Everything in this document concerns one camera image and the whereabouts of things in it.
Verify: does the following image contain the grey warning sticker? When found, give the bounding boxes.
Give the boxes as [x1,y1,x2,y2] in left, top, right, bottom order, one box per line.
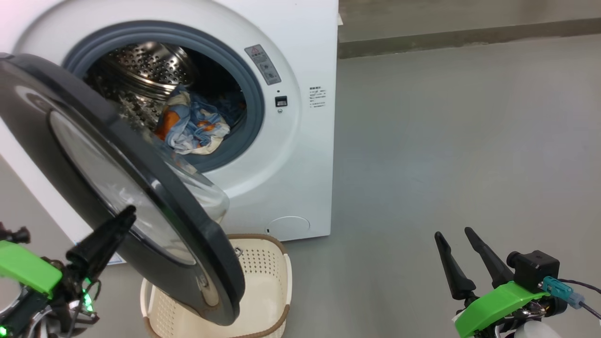
[244,44,282,86]

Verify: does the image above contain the blue patterned clothes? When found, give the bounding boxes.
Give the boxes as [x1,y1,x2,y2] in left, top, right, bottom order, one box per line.
[154,84,231,155]

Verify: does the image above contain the stainless steel washer drum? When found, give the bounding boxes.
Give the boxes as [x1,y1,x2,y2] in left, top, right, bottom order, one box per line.
[85,41,200,137]

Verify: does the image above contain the teal right camera connector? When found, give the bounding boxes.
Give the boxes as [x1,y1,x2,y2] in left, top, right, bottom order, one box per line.
[540,276,586,309]

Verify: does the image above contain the round white filter cover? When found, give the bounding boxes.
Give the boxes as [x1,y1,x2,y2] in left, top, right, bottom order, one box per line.
[267,216,311,241]

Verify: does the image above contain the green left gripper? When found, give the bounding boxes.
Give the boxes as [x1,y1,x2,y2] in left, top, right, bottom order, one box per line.
[0,205,138,338]

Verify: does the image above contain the cream perforated laundry basket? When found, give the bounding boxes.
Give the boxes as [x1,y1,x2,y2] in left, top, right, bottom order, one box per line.
[140,233,293,338]

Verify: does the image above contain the grey rubber door gasket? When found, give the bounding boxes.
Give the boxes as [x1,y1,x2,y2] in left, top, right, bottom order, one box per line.
[62,20,265,173]

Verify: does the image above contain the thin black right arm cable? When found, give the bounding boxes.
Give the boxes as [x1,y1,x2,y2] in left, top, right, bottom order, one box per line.
[559,279,601,321]

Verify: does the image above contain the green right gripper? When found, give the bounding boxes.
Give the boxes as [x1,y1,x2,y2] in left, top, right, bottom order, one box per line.
[434,227,564,338]

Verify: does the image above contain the white front-load washing machine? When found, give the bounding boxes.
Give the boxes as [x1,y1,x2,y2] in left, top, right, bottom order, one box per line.
[0,0,339,242]

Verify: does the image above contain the black round glass washer door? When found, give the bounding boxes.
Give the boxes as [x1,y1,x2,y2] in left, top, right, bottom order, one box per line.
[0,53,246,327]

